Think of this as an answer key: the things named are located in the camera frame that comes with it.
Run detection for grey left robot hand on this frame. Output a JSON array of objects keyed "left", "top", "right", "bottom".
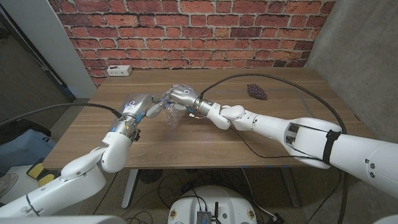
[{"left": 110, "top": 93, "right": 170, "bottom": 142}]

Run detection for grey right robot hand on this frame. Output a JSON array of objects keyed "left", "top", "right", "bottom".
[{"left": 161, "top": 83, "right": 221, "bottom": 121}]

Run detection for clear plastic wrap sheet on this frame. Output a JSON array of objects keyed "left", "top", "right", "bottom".
[{"left": 164, "top": 104, "right": 188, "bottom": 129}]

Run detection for purple toy grapes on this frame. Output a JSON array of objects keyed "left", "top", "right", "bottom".
[{"left": 246, "top": 83, "right": 267, "bottom": 101}]

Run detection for white power strip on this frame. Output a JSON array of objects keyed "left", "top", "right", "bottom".
[{"left": 106, "top": 65, "right": 133, "bottom": 77}]

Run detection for red brick printed backdrop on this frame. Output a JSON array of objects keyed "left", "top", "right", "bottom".
[{"left": 48, "top": 0, "right": 336, "bottom": 86}]

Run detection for round black floor object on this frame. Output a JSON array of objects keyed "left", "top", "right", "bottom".
[{"left": 139, "top": 169, "right": 164, "bottom": 184}]

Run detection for white table leg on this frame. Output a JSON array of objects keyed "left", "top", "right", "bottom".
[
  {"left": 121, "top": 169, "right": 139, "bottom": 208},
  {"left": 281, "top": 167, "right": 301, "bottom": 208}
]

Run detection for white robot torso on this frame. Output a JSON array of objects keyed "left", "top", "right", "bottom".
[{"left": 167, "top": 185, "right": 258, "bottom": 224}]

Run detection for dark grey door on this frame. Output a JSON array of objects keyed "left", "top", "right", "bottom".
[{"left": 0, "top": 12, "right": 75, "bottom": 131}]

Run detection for yellow and black foot pedal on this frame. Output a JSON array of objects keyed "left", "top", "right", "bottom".
[{"left": 26, "top": 157, "right": 63, "bottom": 189}]

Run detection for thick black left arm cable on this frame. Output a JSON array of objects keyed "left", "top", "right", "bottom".
[{"left": 0, "top": 102, "right": 125, "bottom": 127}]

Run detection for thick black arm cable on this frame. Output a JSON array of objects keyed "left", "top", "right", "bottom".
[
  {"left": 0, "top": 102, "right": 125, "bottom": 127},
  {"left": 198, "top": 73, "right": 348, "bottom": 224}
]

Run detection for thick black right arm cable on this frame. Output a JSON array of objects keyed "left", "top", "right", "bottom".
[{"left": 198, "top": 73, "right": 348, "bottom": 224}]

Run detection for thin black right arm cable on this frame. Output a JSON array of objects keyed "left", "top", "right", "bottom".
[{"left": 228, "top": 126, "right": 343, "bottom": 224}]

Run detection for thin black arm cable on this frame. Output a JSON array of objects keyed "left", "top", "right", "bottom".
[
  {"left": 92, "top": 171, "right": 119, "bottom": 216},
  {"left": 228, "top": 126, "right": 343, "bottom": 224}
]

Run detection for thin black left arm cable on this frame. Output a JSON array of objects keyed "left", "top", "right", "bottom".
[{"left": 92, "top": 171, "right": 119, "bottom": 216}]

